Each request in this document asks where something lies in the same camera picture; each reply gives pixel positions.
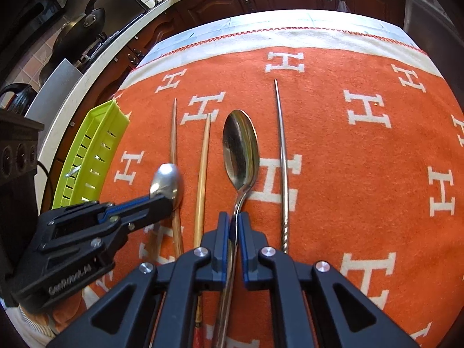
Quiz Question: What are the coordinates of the large silver metal spoon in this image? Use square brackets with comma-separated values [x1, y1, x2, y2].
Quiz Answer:
[212, 110, 260, 348]

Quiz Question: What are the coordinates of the silver metal chopstick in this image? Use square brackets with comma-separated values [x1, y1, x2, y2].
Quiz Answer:
[273, 79, 291, 253]

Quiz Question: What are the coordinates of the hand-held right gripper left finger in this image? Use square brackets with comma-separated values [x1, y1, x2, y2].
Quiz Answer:
[45, 212, 231, 348]

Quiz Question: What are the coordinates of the orange printed blanket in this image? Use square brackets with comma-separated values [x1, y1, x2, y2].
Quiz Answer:
[47, 9, 464, 348]

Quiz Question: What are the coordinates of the green plastic utensil basket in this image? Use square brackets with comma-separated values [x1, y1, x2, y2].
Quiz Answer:
[52, 101, 130, 209]

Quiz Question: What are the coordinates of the light bamboo chopstick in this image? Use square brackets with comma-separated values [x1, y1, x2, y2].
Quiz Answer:
[193, 113, 212, 348]

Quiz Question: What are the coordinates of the steel kitchen appliance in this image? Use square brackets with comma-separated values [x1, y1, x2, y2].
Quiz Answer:
[402, 0, 464, 93]

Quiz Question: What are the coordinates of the brown wooden chopstick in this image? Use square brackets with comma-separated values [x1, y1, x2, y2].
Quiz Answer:
[170, 98, 184, 259]

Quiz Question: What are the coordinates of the small silver metal spoon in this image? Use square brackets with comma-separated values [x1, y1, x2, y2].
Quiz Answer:
[147, 163, 184, 213]

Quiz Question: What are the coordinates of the black cable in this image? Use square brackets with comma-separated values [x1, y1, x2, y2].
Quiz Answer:
[36, 159, 59, 209]

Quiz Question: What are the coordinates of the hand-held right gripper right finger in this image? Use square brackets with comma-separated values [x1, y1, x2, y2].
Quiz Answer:
[237, 212, 419, 348]

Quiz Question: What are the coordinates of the black frying pan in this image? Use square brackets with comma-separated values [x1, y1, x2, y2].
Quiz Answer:
[54, 0, 108, 66]

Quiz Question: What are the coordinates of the steel gas stove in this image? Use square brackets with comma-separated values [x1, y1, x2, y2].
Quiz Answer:
[40, 0, 153, 69]

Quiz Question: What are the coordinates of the dark wooden stand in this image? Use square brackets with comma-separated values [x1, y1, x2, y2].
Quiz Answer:
[0, 110, 45, 298]

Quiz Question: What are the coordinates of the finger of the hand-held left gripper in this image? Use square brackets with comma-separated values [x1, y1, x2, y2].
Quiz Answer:
[97, 193, 175, 224]
[108, 202, 177, 235]

